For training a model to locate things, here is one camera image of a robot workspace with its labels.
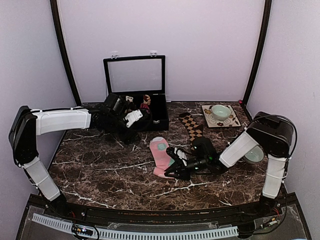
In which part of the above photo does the brown argyle sock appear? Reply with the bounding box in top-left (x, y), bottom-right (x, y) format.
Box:
top-left (178, 112), bottom-right (204, 146)

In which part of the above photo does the black glass-lid storage box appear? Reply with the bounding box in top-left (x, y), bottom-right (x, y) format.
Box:
top-left (103, 55), bottom-right (169, 132)

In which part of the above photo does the left black frame post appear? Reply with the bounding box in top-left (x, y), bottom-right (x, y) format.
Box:
top-left (50, 0), bottom-right (82, 106)

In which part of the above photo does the rolled purple orange sock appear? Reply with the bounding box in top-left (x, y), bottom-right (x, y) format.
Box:
top-left (139, 103), bottom-right (150, 111)

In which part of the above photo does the black frame post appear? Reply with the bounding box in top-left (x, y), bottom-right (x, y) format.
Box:
top-left (242, 0), bottom-right (272, 106)
top-left (50, 0), bottom-right (82, 106)

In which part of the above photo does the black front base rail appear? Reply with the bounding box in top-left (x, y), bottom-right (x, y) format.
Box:
top-left (27, 192), bottom-right (298, 226)

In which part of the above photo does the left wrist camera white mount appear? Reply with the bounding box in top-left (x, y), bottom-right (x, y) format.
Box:
top-left (124, 109), bottom-right (143, 128)

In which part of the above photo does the right black frame post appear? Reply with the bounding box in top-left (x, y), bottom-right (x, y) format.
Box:
top-left (242, 0), bottom-right (272, 106)

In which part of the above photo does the white slotted cable duct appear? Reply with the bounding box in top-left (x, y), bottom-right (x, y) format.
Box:
top-left (31, 213), bottom-right (239, 240)

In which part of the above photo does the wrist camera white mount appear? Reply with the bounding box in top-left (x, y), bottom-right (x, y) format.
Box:
top-left (173, 147), bottom-right (188, 166)
top-left (124, 109), bottom-right (143, 128)

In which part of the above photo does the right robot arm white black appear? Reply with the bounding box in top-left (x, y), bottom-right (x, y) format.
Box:
top-left (164, 111), bottom-right (298, 217)

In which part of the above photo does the rolled cream brown sock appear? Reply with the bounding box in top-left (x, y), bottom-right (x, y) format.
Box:
top-left (143, 94), bottom-right (151, 105)

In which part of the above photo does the pink mint patterned sock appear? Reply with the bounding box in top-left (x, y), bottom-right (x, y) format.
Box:
top-left (149, 136), bottom-right (175, 179)

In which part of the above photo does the celadon bowl on table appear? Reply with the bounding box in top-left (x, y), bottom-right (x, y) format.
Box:
top-left (243, 145), bottom-right (265, 164)

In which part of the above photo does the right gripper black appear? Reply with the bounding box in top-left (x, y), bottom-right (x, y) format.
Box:
top-left (165, 156), bottom-right (209, 182)

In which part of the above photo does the square floral ceramic plate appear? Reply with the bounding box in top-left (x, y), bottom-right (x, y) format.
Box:
top-left (201, 104), bottom-right (241, 128)

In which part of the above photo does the celadon bowl on plate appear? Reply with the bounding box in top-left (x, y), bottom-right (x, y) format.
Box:
top-left (210, 104), bottom-right (231, 121)

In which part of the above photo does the rolled white brown sock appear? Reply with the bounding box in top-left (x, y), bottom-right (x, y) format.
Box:
top-left (125, 96), bottom-right (133, 102)

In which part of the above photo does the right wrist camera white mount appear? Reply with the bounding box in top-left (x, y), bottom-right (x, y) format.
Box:
top-left (173, 147), bottom-right (188, 166)

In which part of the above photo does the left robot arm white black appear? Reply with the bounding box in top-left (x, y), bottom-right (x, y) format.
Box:
top-left (8, 93), bottom-right (144, 218)

